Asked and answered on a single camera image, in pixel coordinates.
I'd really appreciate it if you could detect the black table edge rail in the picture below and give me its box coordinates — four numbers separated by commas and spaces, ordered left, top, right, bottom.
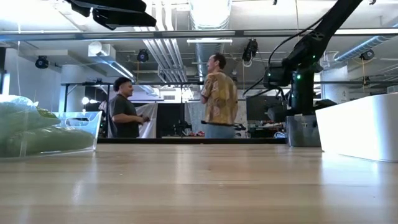
96, 138, 287, 144

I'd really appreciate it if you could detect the white ceiling box unit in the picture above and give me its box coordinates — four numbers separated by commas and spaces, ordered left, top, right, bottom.
88, 41, 116, 58

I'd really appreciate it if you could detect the clear plastic basket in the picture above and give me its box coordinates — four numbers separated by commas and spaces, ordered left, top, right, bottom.
0, 95, 103, 160

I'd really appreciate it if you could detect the green toy cucumber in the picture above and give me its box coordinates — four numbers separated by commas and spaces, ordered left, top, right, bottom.
1, 126, 95, 157
0, 101, 62, 139

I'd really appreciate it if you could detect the pale blue ceiling duct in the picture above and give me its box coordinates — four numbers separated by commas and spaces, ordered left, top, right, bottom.
334, 23, 398, 62

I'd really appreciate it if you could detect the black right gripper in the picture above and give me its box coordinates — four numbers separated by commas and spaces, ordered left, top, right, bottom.
291, 70, 338, 117

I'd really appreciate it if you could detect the grey translucent basket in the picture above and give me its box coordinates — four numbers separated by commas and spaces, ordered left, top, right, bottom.
285, 114, 322, 148

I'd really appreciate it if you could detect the person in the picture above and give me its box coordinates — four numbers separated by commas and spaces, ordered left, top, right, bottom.
200, 52, 239, 139
108, 76, 151, 139

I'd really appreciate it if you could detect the white ceiling light strip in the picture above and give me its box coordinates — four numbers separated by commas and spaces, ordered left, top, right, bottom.
186, 38, 233, 44

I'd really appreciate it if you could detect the black computer monitor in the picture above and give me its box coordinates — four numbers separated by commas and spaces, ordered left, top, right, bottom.
245, 96, 289, 123

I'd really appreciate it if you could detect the grey overhead frame bar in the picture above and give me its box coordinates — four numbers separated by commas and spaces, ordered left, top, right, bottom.
0, 28, 398, 43

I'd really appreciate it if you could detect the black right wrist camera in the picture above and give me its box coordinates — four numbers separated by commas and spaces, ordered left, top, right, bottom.
263, 63, 293, 90

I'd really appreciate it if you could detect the white hanging cloth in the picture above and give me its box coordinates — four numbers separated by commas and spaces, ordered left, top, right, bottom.
136, 102, 159, 139

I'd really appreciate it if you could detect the black background rig frame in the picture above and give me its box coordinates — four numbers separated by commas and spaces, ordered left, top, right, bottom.
60, 80, 398, 139

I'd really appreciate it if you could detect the white plastic basket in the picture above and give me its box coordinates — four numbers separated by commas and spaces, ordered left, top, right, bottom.
315, 92, 398, 162

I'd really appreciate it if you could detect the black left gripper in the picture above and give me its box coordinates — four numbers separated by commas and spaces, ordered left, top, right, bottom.
63, 0, 157, 31

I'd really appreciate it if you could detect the silver round ceiling duct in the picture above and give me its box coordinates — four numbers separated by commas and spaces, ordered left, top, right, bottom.
189, 0, 233, 83

